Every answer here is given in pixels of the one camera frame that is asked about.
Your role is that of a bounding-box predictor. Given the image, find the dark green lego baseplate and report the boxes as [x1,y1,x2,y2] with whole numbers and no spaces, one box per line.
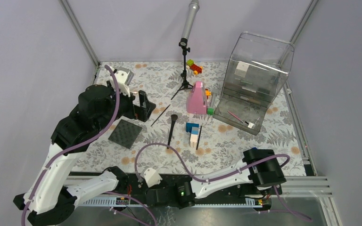
[108,120,142,149]

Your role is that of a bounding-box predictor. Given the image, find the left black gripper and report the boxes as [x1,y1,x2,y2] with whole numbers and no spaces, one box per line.
[95,80,156,132]

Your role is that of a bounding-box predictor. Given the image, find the white cardboard box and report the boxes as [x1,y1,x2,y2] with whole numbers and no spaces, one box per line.
[234,61,249,78]

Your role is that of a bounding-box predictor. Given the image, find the silver microphone on tripod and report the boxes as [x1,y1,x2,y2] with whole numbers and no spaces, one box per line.
[171,0,200,100]

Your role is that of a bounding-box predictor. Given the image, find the yellow toy piece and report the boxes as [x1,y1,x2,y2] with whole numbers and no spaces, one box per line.
[205,89,211,98]

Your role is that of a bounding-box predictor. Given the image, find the red yellow lego bricks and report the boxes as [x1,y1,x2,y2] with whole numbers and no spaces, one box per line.
[186,59,203,75]

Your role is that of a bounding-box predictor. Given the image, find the pink foam wedge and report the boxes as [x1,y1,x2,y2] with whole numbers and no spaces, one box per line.
[186,81,207,114]

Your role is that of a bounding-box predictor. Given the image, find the clear acrylic makeup organizer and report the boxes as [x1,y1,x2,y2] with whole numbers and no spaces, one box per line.
[214,32,295,135]

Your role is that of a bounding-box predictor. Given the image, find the pink eyebrow razor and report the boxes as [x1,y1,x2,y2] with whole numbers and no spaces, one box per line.
[227,111,255,129]

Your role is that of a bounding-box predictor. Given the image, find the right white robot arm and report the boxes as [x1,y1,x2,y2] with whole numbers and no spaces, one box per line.
[139,148,286,209]

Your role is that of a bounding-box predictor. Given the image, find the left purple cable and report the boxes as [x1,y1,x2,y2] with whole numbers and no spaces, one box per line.
[20,65,158,226]

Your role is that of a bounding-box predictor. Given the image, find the green lego brick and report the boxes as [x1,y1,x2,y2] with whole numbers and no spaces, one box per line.
[207,107,215,115]

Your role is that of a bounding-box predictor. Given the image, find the white blue brick stack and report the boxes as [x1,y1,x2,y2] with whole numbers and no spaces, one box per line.
[185,122,199,148]

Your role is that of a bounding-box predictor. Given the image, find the black makeup brush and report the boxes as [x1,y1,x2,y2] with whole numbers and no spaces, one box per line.
[167,114,178,146]

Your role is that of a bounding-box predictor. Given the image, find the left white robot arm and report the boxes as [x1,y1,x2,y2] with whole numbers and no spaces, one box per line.
[13,83,134,226]

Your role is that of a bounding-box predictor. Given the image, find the thin black eyeliner pencil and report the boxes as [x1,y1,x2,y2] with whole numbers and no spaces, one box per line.
[151,104,171,127]

